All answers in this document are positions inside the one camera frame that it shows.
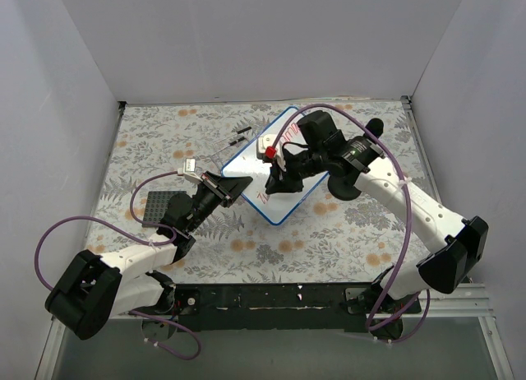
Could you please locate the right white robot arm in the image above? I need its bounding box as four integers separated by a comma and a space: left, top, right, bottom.
256, 110, 489, 313

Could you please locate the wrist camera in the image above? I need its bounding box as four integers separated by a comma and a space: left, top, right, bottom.
256, 134, 286, 171
178, 158, 201, 184

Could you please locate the grey studded baseplate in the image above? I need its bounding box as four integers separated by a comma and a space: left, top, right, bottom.
141, 191, 184, 228

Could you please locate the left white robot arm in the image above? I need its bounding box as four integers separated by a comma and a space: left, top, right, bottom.
44, 172, 253, 340

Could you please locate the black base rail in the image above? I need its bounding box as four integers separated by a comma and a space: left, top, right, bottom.
127, 281, 424, 331

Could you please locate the blue framed whiteboard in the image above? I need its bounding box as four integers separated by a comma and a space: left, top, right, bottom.
221, 106, 328, 225

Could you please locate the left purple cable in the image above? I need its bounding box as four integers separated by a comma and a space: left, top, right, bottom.
33, 169, 202, 361

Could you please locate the black microphone on stand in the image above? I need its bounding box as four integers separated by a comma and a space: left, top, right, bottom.
328, 118, 384, 202

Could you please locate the wire whiteboard stand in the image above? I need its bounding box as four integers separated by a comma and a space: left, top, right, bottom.
210, 126, 252, 169

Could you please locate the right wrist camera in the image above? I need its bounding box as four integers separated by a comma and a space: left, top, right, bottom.
256, 134, 286, 171

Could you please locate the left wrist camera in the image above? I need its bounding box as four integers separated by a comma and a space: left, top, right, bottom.
178, 158, 201, 184

